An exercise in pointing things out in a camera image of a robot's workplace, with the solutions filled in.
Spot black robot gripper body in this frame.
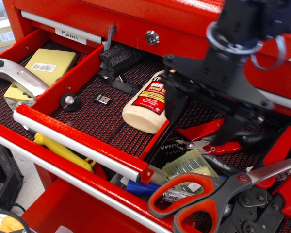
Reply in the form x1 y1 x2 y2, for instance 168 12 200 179
162 55 274 124

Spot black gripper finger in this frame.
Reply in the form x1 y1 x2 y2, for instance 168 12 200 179
163 80 187 124
212 114 250 145

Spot orange grey handled scissors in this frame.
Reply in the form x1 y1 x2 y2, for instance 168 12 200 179
148 158 291 233

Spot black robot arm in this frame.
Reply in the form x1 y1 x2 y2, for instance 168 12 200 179
162 0 291 145

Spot lower open red drawer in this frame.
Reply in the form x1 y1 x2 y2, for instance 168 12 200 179
0 97 291 233

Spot open red drawer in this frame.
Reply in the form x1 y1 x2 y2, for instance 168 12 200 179
0 97 291 233
0 29 181 183

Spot silver drawer lock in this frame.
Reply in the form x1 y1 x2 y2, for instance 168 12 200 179
145 30 160 45

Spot upper open red drawer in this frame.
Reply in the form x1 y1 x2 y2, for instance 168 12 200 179
0 29 181 183

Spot Titebond wood glue bottle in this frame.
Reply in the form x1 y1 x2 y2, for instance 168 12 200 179
122 70 166 134

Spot black tape piece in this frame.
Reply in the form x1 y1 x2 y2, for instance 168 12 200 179
97 69 140 95

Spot black foam block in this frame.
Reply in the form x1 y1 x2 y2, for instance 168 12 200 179
99 44 146 77

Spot small black USB dongle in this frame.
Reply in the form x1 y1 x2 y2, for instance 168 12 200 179
94 94 111 105

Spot red black crimping tool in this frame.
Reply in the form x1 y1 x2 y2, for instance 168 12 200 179
217 122 291 233

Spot red metal tool chest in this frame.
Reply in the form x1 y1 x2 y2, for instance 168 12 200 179
4 0 291 233

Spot blue cap dry erase marker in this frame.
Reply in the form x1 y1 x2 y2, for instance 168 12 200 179
126 180 193 204

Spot black knob with screw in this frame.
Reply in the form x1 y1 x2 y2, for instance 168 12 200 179
60 93 80 111

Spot yellow sticky note pad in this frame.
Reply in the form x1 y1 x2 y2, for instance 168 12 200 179
3 48 78 102

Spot white Markers label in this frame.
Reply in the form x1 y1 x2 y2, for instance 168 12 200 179
55 28 87 45

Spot silver metal utility knife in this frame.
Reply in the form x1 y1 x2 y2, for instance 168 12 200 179
0 58 49 99

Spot black electronic box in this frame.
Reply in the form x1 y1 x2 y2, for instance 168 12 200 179
0 144 24 210

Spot red handled flush cutters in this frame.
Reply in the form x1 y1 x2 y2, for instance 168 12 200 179
176 119 244 155

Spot black grey handled pliers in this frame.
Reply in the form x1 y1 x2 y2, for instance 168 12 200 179
201 131 267 177

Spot yellow handled tool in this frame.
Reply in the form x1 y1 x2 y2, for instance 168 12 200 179
34 133 94 172

